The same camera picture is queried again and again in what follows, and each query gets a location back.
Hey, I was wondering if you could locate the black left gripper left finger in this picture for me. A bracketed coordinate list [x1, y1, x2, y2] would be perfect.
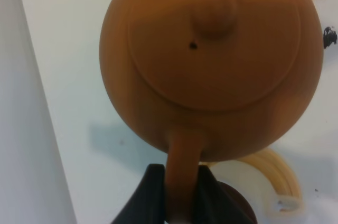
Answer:
[111, 164, 165, 224]

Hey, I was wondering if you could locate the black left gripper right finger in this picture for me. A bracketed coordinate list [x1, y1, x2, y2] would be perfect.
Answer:
[192, 165, 255, 224]

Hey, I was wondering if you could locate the brown clay teapot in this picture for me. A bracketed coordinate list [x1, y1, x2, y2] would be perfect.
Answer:
[99, 0, 323, 222]

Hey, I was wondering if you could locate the white teacup near teapot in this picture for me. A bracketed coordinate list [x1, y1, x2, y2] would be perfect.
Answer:
[209, 161, 276, 223]

